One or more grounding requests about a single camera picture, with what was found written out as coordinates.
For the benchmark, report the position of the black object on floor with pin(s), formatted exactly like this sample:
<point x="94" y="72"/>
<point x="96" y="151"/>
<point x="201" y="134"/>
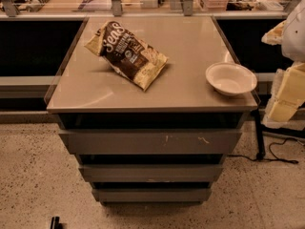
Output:
<point x="55" y="224"/>

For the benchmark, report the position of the grey top drawer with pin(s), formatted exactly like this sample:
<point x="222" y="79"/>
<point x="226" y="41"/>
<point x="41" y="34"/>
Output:
<point x="149" y="142"/>

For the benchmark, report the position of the metal post right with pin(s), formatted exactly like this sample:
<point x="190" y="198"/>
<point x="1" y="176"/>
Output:
<point x="188" y="7"/>

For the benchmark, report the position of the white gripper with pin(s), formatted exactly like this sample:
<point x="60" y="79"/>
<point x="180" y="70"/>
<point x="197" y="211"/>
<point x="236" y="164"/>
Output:
<point x="294" y="38"/>

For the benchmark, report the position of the grey drawer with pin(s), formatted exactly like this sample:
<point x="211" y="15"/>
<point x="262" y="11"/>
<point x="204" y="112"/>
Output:
<point x="150" y="195"/>
<point x="149" y="142"/>
<point x="151" y="173"/>

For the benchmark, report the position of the white bowl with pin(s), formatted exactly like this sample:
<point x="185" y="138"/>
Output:
<point x="230" y="79"/>

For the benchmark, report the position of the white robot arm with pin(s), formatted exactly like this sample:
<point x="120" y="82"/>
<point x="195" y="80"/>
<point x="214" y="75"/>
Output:
<point x="293" y="36"/>

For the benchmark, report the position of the grey bottom drawer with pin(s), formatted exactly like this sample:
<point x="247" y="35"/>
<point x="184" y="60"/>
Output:
<point x="150" y="195"/>

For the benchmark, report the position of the brown chip bag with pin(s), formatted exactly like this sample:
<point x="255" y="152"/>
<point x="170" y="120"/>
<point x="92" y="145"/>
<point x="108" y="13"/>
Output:
<point x="128" y="55"/>

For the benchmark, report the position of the grey drawer cabinet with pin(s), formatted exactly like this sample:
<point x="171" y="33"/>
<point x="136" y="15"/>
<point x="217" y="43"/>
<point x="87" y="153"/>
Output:
<point x="150" y="107"/>

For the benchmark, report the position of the black stand leg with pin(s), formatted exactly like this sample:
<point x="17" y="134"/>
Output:
<point x="261" y="130"/>

